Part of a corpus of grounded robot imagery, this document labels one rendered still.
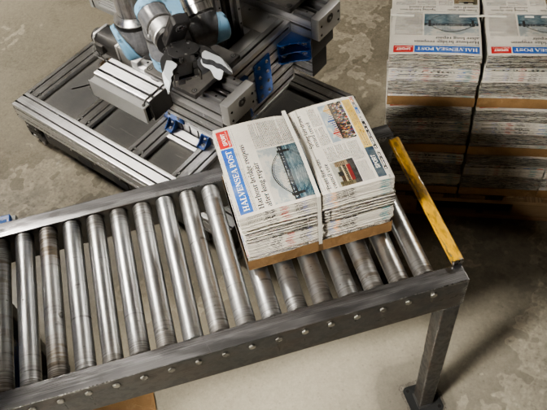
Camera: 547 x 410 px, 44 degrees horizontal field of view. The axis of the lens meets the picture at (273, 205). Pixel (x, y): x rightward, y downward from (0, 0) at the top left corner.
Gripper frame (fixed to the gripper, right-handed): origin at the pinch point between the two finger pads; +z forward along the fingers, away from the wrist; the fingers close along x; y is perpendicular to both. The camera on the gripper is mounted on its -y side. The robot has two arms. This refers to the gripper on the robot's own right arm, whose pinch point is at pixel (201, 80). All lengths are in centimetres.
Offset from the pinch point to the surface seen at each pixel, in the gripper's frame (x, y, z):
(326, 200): -18.3, 20.6, 27.5
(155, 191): 10.2, 45.5, -13.6
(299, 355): -26, 121, 15
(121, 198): 19, 47, -16
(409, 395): -51, 117, 46
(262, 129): -14.5, 18.7, 2.0
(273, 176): -10.2, 19.3, 16.6
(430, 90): -86, 45, -17
